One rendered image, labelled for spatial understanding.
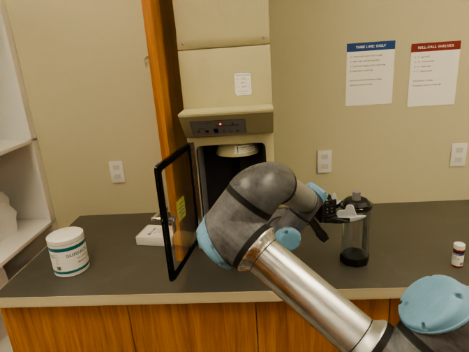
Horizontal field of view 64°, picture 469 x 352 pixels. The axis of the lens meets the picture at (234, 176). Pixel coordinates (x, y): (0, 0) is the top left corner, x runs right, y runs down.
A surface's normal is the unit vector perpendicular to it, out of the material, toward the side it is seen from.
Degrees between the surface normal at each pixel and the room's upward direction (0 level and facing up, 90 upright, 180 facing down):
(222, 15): 90
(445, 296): 42
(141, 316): 90
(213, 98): 90
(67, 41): 90
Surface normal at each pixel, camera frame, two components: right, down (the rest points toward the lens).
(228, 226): -0.26, -0.14
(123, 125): -0.05, 0.31
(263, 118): 0.01, 0.89
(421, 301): -0.72, -0.67
